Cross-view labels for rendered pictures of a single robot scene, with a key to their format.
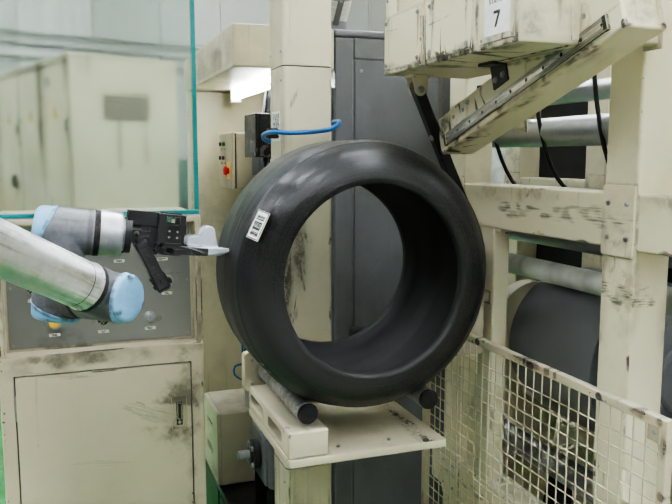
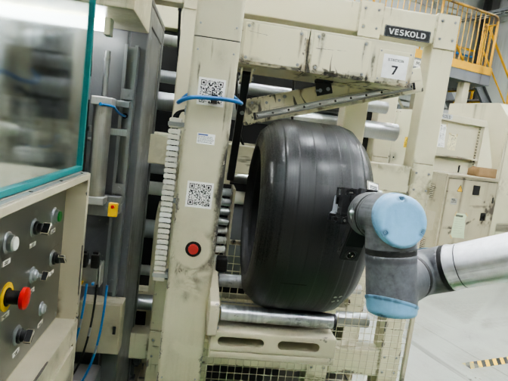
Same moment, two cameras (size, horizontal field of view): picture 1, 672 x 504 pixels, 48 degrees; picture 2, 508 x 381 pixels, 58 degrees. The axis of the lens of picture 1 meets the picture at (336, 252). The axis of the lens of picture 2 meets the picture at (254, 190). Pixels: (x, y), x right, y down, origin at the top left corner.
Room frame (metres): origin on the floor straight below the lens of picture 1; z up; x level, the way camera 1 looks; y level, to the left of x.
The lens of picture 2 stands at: (1.49, 1.37, 1.41)
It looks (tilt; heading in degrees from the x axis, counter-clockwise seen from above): 7 degrees down; 283
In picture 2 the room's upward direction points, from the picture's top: 7 degrees clockwise
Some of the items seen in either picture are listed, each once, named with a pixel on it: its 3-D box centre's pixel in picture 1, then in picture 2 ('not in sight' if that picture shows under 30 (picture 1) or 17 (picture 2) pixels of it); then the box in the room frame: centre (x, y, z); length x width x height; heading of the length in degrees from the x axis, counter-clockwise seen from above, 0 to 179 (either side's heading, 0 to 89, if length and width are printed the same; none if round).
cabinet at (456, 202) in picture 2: not in sight; (447, 222); (0.34, -4.71, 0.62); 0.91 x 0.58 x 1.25; 38
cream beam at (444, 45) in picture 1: (487, 30); (320, 60); (1.70, -0.34, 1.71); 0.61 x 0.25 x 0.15; 20
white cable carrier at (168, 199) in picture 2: not in sight; (168, 199); (2.02, 0.15, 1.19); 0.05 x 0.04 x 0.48; 110
